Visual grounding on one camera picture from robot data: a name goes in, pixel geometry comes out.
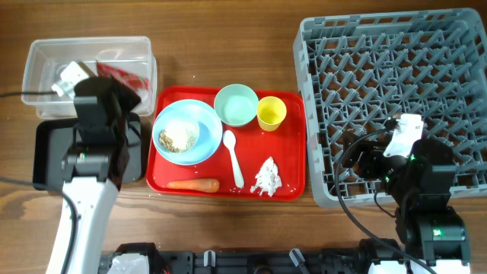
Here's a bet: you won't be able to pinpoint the red snack wrapper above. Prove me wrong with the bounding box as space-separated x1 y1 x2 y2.
96 62 150 91

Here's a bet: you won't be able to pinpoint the grey dishwasher rack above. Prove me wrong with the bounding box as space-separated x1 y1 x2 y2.
293 8 486 208

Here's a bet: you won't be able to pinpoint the clear plastic bin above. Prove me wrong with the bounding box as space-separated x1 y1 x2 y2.
22 37 158 116

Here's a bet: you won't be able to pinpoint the light blue plate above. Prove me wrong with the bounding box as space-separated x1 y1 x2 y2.
152 99 223 166

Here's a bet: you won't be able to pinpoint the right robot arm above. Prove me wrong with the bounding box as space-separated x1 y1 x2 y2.
338 135 471 272

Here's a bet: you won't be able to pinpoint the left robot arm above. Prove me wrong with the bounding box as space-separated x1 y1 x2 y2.
46 76 141 273

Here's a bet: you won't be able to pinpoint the left black cable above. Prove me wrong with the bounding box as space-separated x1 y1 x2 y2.
0 90 80 274

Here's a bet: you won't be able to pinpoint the red serving tray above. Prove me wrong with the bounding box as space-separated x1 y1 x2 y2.
146 90 307 201

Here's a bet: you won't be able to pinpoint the right black cable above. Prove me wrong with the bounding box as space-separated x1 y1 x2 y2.
334 127 438 274

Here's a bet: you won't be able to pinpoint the small light blue bowl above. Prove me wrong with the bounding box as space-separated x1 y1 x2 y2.
159 119 199 153

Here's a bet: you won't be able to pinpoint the rice food scraps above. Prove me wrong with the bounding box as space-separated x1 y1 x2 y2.
159 128 198 153

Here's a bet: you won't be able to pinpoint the white tissue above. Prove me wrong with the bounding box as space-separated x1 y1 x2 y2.
250 157 282 197

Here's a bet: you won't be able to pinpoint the black plastic tray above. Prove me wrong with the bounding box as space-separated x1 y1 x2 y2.
33 113 148 187

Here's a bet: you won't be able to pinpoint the mint green bowl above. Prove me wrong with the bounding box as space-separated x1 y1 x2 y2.
214 84 259 127

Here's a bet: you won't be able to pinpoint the white plastic spoon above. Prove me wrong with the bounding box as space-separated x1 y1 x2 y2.
223 130 244 188

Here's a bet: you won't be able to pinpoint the orange carrot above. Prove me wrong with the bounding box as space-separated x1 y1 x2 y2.
167 179 220 193

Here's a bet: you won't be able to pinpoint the black cable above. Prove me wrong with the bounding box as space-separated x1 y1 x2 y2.
334 127 438 274
0 90 80 274

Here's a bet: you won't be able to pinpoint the yellow plastic cup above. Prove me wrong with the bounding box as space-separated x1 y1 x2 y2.
256 96 287 132

